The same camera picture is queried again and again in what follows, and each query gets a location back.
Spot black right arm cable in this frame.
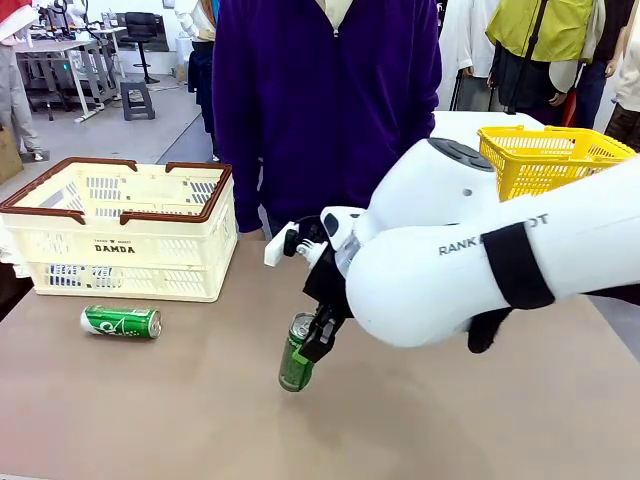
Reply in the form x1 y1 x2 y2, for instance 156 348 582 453
467 305 515 355

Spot person's left forearm purple sleeve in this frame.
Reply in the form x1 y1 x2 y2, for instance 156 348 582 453
389 99 444 166

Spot mannequin in white garment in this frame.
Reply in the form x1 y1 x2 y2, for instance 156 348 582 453
439 0 502 112

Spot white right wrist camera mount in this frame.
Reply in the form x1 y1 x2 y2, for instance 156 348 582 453
263 222 331 267

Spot person's right forearm purple sleeve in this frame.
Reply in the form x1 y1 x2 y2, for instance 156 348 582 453
213 119 267 235

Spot brown cardboard box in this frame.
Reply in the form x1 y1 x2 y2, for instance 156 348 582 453
0 127 24 185

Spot green white soda can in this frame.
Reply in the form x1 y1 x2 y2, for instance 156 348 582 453
79 304 163 342

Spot mannequin in dark top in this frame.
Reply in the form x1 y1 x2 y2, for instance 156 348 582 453
574 0 632 132

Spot yellow plastic shopping basket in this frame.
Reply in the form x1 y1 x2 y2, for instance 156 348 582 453
477 124 640 203

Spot grey step stool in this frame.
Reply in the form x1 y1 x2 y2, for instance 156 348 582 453
119 81 157 122

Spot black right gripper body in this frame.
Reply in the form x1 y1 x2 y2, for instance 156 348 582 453
302 247 354 321

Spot black strap on right arm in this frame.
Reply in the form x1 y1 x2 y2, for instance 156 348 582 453
481 222 557 310

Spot mannequin in cream top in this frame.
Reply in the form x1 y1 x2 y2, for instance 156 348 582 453
603 0 640 157

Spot mannequin in yellow-green jacket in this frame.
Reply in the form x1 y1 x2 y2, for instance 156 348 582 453
485 0 609 114

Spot person in purple hoodie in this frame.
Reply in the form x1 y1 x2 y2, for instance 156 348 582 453
211 0 444 242

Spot black office chair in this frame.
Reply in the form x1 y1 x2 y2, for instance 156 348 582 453
121 11 170 85

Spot cream shopping basket brown rim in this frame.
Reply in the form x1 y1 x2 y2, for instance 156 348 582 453
0 156 239 304

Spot dark green drink can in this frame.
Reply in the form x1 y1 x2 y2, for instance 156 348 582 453
277 311 318 393

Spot blue white drink can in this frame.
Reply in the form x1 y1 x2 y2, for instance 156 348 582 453
47 263 124 290

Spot person in grey trousers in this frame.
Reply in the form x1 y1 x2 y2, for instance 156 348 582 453
0 0 42 162

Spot white table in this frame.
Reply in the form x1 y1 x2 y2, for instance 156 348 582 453
430 110 547 151

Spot white standing desk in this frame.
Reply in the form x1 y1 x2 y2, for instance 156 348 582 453
14 38 110 124

